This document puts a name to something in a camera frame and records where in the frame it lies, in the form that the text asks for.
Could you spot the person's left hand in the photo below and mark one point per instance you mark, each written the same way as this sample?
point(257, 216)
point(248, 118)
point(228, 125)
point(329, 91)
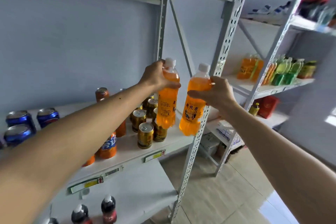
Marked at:
point(155, 76)

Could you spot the person's right hand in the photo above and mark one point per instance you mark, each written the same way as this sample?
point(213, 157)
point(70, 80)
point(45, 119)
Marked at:
point(220, 95)

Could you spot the group of gold cans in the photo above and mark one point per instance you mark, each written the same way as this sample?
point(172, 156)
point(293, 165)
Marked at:
point(145, 134)

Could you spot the group of pale yellow bottles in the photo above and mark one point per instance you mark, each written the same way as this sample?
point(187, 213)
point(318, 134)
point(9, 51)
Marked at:
point(282, 66)

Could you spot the white metal shelf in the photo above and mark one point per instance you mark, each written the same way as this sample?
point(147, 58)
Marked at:
point(128, 147)

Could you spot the group of pale green bottles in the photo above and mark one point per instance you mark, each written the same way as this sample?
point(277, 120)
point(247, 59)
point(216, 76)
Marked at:
point(296, 67)

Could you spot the group of brown tea bottles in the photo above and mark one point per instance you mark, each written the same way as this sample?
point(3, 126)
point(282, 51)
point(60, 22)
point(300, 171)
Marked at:
point(307, 70)

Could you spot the row of dark cola bottles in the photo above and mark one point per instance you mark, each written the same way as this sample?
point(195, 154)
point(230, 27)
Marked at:
point(109, 210)

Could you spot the person's right forearm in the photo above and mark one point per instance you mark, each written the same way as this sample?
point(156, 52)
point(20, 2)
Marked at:
point(288, 174)

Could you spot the person's left forearm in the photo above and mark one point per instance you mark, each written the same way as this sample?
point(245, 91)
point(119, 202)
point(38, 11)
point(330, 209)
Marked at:
point(52, 153)

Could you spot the stack of white blue cartons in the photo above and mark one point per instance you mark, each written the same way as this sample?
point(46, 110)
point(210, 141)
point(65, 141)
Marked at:
point(227, 133)

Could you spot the large red box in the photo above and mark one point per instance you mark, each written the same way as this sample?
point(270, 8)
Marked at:
point(267, 107)

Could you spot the white carton box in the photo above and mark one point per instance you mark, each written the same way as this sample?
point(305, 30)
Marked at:
point(210, 143)

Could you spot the yellow green price tag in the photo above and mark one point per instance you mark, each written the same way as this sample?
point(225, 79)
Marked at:
point(155, 156)
point(86, 184)

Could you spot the white barcode label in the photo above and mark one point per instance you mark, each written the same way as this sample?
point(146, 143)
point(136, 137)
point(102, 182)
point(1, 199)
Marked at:
point(113, 171)

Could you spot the teal bottle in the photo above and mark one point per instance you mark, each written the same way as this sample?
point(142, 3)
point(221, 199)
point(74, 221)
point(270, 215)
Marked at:
point(329, 16)

